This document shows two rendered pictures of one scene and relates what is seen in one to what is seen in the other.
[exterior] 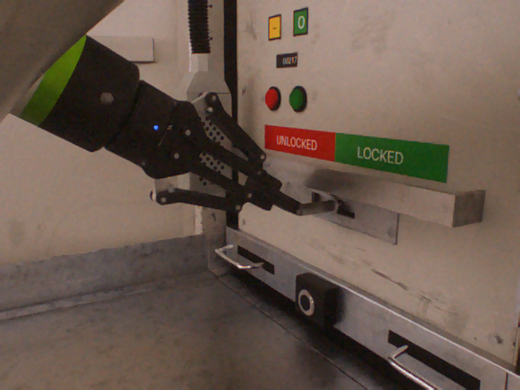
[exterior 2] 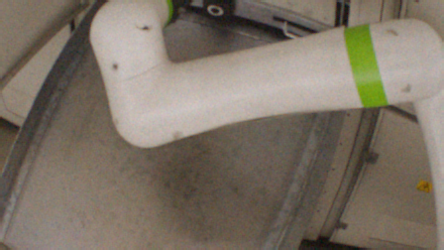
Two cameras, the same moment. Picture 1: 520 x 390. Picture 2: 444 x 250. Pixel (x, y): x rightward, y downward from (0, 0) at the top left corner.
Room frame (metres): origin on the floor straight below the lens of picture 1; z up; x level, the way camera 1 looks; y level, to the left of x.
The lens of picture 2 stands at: (-0.17, 0.53, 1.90)
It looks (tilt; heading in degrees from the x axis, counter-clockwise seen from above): 57 degrees down; 320
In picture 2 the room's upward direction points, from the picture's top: 1 degrees clockwise
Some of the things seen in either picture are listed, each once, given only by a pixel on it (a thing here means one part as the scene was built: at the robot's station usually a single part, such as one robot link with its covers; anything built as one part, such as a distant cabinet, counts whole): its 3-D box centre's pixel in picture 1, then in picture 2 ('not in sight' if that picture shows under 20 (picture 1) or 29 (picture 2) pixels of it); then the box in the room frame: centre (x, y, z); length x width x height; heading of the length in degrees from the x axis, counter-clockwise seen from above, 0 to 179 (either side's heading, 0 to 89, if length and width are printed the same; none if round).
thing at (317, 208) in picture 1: (319, 200); not in sight; (0.56, -0.07, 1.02); 0.06 x 0.02 x 0.04; 121
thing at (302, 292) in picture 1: (314, 299); (217, 6); (0.56, -0.07, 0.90); 0.06 x 0.03 x 0.05; 31
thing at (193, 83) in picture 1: (205, 132); not in sight; (0.72, 0.08, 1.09); 0.08 x 0.05 x 0.17; 121
